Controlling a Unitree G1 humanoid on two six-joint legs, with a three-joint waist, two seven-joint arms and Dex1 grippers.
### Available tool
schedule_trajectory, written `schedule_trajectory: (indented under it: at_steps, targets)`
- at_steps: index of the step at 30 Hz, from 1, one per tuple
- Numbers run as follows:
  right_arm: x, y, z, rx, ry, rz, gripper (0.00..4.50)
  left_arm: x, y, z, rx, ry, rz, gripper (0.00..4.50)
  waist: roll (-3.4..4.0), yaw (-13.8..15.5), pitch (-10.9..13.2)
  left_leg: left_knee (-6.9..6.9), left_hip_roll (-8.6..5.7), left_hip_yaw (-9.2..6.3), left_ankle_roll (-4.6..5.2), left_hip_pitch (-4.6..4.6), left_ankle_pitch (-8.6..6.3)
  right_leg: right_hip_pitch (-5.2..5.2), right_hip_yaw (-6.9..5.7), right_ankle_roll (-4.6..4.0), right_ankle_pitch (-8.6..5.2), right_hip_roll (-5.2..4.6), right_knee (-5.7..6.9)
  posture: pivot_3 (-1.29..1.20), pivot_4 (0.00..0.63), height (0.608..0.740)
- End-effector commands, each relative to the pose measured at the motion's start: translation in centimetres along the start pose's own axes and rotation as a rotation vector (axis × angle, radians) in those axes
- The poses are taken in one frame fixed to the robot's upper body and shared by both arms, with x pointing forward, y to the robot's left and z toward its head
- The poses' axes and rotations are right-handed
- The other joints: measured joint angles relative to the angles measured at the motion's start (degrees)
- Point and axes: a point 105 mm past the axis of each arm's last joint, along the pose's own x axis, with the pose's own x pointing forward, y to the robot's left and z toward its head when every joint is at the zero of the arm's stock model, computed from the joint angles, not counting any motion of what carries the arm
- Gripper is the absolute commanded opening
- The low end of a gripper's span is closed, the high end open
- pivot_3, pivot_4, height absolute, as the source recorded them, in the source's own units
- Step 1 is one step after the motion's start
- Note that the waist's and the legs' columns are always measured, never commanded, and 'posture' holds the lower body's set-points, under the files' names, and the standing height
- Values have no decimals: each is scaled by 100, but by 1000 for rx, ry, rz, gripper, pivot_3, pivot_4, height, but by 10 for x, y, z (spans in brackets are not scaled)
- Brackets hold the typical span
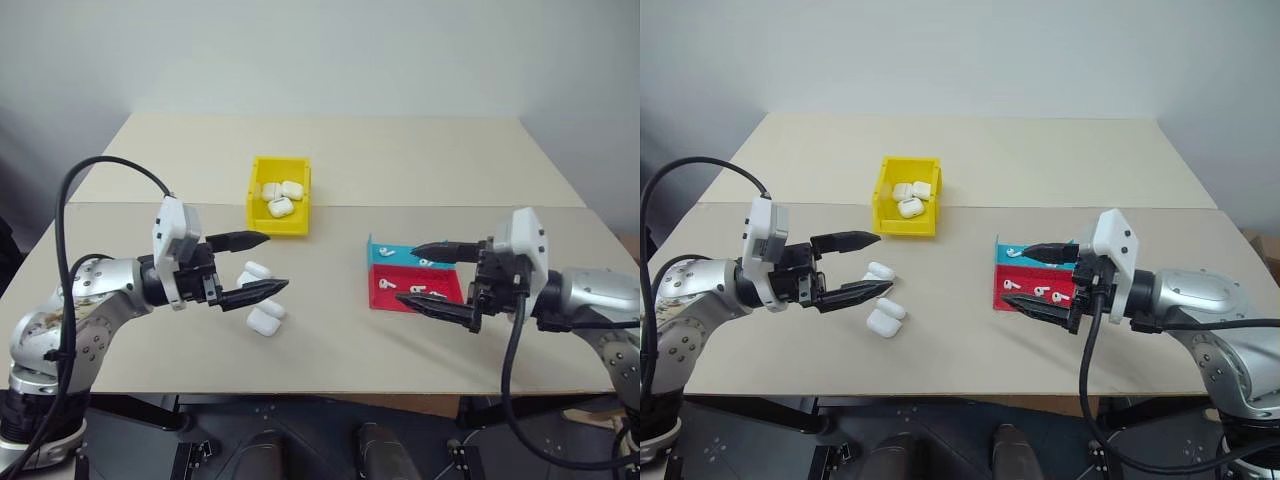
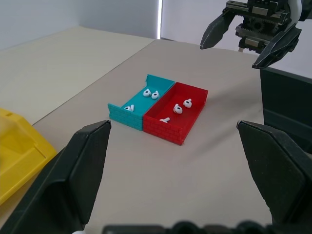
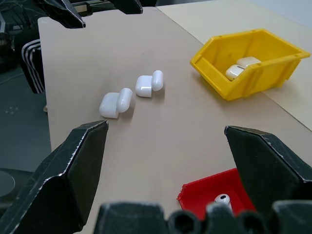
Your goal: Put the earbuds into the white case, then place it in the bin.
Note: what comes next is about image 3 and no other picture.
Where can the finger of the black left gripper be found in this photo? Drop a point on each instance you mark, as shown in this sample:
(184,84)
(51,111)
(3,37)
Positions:
(130,6)
(65,13)

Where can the black garment with white stripes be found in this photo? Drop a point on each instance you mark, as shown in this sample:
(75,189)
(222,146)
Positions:
(33,65)

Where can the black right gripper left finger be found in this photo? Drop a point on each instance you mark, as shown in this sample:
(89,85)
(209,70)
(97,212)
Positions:
(56,195)

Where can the white earbud case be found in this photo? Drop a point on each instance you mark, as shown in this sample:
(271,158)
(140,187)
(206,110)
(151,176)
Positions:
(112,103)
(145,85)
(235,72)

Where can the grey round base plate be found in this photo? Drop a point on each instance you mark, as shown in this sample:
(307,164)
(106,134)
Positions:
(6,182)

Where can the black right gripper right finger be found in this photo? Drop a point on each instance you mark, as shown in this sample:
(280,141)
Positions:
(268,168)

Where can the yellow plastic bin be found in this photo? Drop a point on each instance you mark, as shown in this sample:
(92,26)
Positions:
(234,85)

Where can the red plastic tray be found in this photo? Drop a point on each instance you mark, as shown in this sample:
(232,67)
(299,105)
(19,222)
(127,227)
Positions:
(202,192)

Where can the white earbud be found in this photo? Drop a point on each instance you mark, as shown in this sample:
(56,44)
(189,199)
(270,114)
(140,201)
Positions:
(223,199)

